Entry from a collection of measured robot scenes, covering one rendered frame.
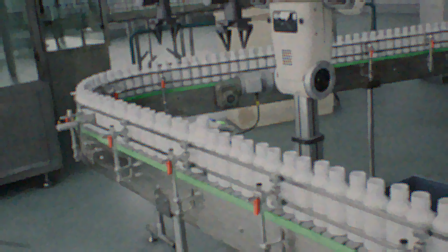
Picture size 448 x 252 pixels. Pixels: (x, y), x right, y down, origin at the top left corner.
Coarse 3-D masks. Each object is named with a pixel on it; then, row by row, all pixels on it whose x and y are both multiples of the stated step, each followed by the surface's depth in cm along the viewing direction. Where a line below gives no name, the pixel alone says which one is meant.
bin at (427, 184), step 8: (416, 176) 185; (392, 184) 180; (408, 184) 185; (416, 184) 186; (424, 184) 184; (432, 184) 181; (440, 184) 178; (432, 192) 182; (440, 192) 179; (432, 200) 182; (432, 208) 183
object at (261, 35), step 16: (224, 16) 587; (256, 16) 576; (256, 32) 580; (224, 48) 610; (240, 48) 579; (256, 48) 584; (240, 112) 595; (256, 112) 600; (272, 112) 606; (288, 112) 611; (320, 112) 624
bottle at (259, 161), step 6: (258, 144) 162; (264, 144) 162; (258, 150) 160; (264, 150) 160; (258, 156) 161; (264, 156) 160; (258, 162) 160; (264, 162) 159; (258, 174) 161; (258, 180) 162; (264, 180) 161; (264, 186) 161
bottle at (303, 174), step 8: (296, 160) 146; (304, 160) 148; (296, 168) 147; (304, 168) 145; (296, 176) 146; (304, 176) 145; (312, 176) 146; (296, 192) 147; (304, 192) 146; (296, 200) 148; (304, 200) 146; (296, 216) 149; (304, 216) 148
